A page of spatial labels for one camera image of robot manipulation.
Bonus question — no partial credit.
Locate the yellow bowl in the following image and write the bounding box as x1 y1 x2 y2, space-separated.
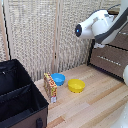
67 78 87 94

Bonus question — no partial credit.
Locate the colorful patterned snack box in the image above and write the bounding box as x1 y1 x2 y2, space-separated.
43 72 59 105

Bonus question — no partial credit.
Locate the brown drawer with dark rim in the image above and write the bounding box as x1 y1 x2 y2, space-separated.
94 23 128 52

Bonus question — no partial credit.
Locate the blue bowl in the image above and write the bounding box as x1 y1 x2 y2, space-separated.
50 72 67 87

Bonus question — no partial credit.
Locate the woven beige folding screen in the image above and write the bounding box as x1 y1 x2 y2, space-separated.
0 0 128 83

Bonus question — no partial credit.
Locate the black fabric storage box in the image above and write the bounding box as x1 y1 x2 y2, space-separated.
0 58 50 128

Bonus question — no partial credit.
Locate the dark wooden drawer cabinet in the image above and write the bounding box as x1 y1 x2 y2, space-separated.
86 9 128 84

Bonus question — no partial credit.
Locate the silver drawer handle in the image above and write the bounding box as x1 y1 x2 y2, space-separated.
96 54 122 67

